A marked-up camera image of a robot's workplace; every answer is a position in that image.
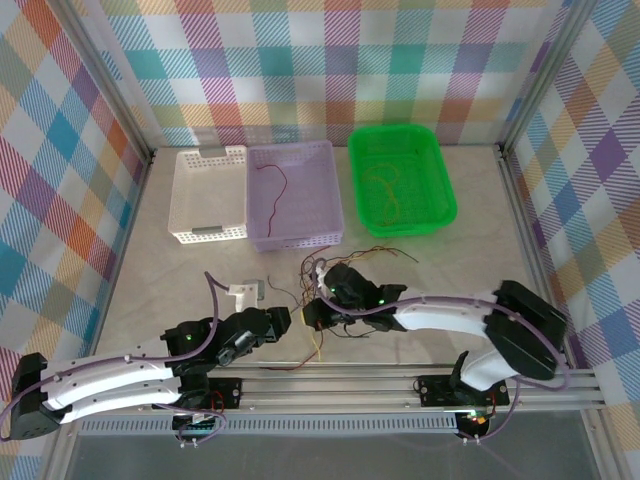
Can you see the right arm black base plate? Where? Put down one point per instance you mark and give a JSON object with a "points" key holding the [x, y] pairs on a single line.
{"points": [[432, 390]]}

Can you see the aluminium frame post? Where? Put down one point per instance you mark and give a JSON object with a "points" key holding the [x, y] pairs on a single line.
{"points": [[550, 75], [110, 85]]}

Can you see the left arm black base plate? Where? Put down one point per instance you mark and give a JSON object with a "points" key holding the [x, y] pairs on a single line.
{"points": [[227, 392]]}

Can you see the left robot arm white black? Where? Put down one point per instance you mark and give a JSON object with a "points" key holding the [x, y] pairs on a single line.
{"points": [[115, 372]]}

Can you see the controller board yellow connector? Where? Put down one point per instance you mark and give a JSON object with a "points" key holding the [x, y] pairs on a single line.
{"points": [[477, 424]]}

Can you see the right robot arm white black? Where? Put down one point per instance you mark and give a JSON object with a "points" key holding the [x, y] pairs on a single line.
{"points": [[440, 315]]}

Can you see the white perforated plastic basket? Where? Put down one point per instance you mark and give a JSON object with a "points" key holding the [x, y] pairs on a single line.
{"points": [[200, 190]]}

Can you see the green mesh plastic basket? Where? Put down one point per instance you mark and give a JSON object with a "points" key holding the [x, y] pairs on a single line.
{"points": [[425, 170]]}

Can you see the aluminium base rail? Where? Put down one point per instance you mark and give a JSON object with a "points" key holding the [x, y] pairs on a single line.
{"points": [[350, 387]]}

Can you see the green terminal controller board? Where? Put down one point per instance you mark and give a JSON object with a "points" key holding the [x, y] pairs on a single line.
{"points": [[197, 427]]}

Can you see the purple perforated plastic basket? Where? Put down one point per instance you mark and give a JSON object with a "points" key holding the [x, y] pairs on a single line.
{"points": [[310, 200]]}

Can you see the aluminium side floor rail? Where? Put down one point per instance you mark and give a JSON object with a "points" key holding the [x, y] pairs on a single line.
{"points": [[127, 250], [530, 240]]}

